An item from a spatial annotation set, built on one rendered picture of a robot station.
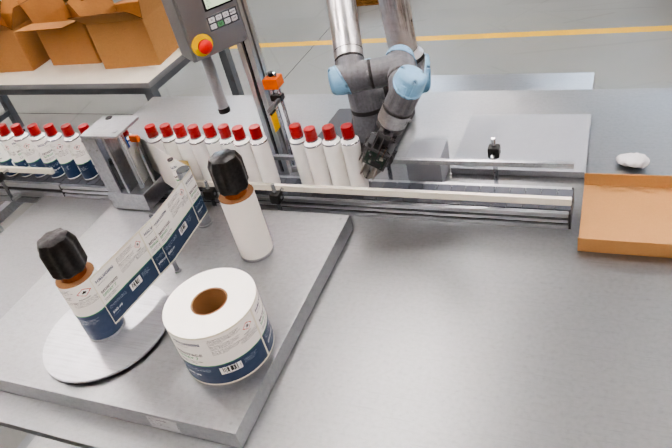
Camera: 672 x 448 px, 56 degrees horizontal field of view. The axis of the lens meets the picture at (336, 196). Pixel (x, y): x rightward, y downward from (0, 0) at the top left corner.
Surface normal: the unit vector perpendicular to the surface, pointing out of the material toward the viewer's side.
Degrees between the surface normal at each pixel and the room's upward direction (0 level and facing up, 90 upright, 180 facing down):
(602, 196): 0
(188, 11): 90
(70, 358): 0
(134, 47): 90
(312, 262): 0
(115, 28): 90
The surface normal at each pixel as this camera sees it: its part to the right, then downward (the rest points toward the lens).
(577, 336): -0.21, -0.80
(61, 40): -0.34, 0.62
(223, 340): 0.33, 0.50
